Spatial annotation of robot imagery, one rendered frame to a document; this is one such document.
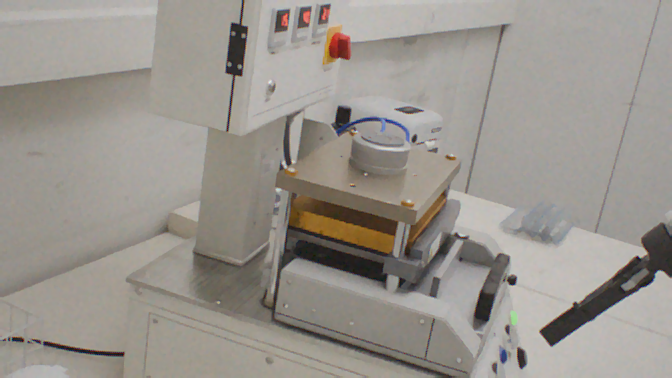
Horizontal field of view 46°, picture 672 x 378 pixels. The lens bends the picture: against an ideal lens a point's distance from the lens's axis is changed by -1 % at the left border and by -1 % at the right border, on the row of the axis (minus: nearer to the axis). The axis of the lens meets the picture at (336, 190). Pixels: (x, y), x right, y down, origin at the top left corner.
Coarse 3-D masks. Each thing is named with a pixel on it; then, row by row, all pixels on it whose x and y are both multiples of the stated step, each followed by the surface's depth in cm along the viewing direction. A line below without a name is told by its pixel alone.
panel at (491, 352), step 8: (504, 304) 118; (504, 312) 117; (496, 320) 111; (504, 320) 116; (496, 328) 110; (496, 336) 110; (488, 344) 105; (496, 344) 109; (520, 344) 124; (488, 352) 104; (496, 352) 108; (512, 352) 117; (480, 360) 100; (488, 360) 103; (512, 360) 116; (480, 368) 99; (504, 368) 111; (512, 368) 115; (520, 368) 120; (480, 376) 98; (488, 376) 102; (512, 376) 115; (520, 376) 119
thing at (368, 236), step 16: (304, 208) 103; (320, 208) 104; (336, 208) 104; (352, 208) 105; (432, 208) 111; (304, 224) 102; (320, 224) 101; (336, 224) 101; (352, 224) 100; (368, 224) 101; (384, 224) 102; (416, 224) 104; (304, 240) 103; (320, 240) 102; (336, 240) 102; (352, 240) 101; (368, 240) 100; (384, 240) 99; (416, 240) 100; (368, 256) 100; (384, 256) 100
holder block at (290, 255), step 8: (296, 240) 109; (288, 248) 106; (288, 256) 104; (296, 256) 104; (304, 256) 104; (344, 256) 106; (352, 256) 107; (288, 264) 105; (328, 264) 103; (336, 264) 103; (344, 264) 104; (352, 264) 104; (352, 272) 102; (360, 272) 102; (376, 280) 101; (384, 280) 101; (400, 280) 102
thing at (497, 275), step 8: (496, 256) 112; (504, 256) 111; (496, 264) 108; (504, 264) 109; (496, 272) 105; (504, 272) 107; (488, 280) 103; (496, 280) 103; (504, 280) 113; (488, 288) 100; (496, 288) 101; (480, 296) 100; (488, 296) 99; (480, 304) 100; (488, 304) 100; (480, 312) 100; (488, 312) 100; (488, 320) 100
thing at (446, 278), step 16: (448, 256) 108; (432, 272) 112; (448, 272) 107; (464, 272) 114; (480, 272) 115; (416, 288) 106; (432, 288) 102; (448, 288) 108; (464, 288) 109; (480, 288) 110; (464, 304) 104; (496, 304) 107; (480, 320) 100; (480, 336) 97
